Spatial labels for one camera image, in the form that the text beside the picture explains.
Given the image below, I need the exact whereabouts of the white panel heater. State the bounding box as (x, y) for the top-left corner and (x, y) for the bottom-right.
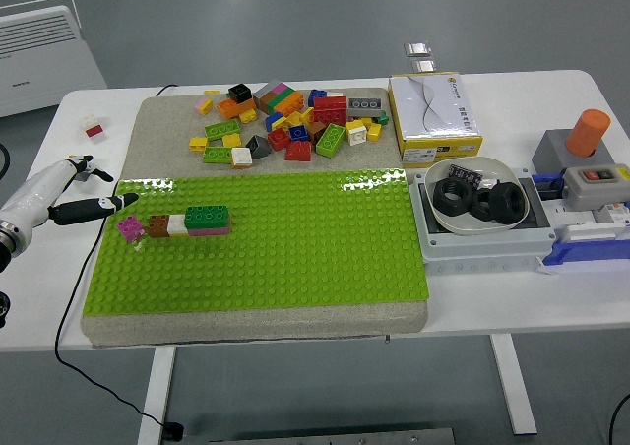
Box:
(0, 0), (108, 119)

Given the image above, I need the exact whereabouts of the long black cable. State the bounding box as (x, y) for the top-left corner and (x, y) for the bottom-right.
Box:
(52, 181), (171, 429)

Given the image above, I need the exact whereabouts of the white bowl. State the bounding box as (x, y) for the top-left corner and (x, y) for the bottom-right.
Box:
(423, 156), (531, 238)

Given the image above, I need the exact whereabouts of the light green long brick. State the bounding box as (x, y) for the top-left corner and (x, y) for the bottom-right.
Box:
(201, 146), (235, 165)
(315, 123), (347, 159)
(203, 118), (242, 142)

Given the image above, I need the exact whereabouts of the grey long brick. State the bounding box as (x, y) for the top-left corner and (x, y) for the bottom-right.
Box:
(346, 96), (384, 119)

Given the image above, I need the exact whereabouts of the grey junction box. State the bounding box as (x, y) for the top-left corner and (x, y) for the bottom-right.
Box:
(408, 167), (557, 276)

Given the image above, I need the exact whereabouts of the green studded baseplate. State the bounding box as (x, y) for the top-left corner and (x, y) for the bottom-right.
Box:
(82, 167), (430, 316)

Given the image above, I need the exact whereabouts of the magenta building brick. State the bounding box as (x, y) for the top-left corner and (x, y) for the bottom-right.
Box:
(116, 216), (147, 243)

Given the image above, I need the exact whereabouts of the grey sloped brick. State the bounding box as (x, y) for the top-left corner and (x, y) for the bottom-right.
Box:
(244, 134), (272, 160)

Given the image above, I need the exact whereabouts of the orange cylinder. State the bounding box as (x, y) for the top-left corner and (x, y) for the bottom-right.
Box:
(564, 108), (611, 159)

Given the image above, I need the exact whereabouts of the white and orange brick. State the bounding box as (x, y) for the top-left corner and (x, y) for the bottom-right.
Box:
(229, 147), (254, 170)

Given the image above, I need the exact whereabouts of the grey metal plate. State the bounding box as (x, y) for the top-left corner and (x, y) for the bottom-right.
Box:
(209, 427), (457, 445)

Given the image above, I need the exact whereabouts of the large black hex nut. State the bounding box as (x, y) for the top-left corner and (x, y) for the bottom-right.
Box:
(432, 177), (476, 218)
(469, 189), (497, 223)
(486, 182), (527, 230)

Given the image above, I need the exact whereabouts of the white and yellow brick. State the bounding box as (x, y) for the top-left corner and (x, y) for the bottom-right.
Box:
(344, 119), (368, 147)

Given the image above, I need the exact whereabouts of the blue and white breaker assembly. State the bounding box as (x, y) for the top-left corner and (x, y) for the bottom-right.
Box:
(529, 171), (630, 280)

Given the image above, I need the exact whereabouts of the grey-brown mat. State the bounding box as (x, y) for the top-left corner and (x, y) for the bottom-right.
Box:
(80, 87), (429, 349)

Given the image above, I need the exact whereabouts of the grey push-button switch box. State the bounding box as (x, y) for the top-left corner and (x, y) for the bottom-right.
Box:
(560, 163), (630, 210)

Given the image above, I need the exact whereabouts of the purple circuit board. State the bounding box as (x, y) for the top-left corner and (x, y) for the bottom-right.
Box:
(446, 162), (484, 190)

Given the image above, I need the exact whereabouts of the white table leg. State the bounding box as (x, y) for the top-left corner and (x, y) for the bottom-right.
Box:
(136, 347), (177, 445)
(489, 334), (538, 436)

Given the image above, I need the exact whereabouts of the orange building brick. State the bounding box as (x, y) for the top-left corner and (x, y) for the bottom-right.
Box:
(275, 95), (304, 119)
(216, 97), (257, 120)

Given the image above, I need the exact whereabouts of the dark green long brick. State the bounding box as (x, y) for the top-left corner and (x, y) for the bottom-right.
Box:
(184, 205), (230, 230)

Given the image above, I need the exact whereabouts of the large red building brick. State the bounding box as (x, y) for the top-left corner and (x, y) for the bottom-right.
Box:
(312, 95), (348, 126)

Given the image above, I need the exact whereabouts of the white and yellow cardboard box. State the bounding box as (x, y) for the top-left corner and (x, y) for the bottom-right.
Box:
(387, 72), (484, 169)

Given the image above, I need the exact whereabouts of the grey block with hole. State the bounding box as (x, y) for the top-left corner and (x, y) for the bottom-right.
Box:
(531, 128), (616, 176)

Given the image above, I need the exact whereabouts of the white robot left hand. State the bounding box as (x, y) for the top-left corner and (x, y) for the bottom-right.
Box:
(0, 154), (141, 229)

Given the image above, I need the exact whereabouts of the black building brick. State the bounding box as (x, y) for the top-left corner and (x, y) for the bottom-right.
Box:
(226, 83), (253, 104)

